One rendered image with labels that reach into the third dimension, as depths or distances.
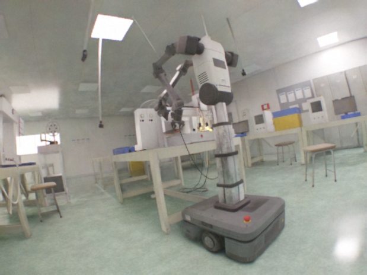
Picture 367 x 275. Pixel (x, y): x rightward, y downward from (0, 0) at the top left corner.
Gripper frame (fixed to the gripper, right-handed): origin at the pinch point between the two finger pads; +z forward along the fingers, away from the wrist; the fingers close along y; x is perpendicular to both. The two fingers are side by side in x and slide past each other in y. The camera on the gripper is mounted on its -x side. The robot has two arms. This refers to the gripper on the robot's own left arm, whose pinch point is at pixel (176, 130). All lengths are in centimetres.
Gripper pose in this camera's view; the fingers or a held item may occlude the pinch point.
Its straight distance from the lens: 154.3
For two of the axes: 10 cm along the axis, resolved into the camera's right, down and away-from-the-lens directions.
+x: 5.8, 3.8, -7.2
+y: -8.0, 0.9, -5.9
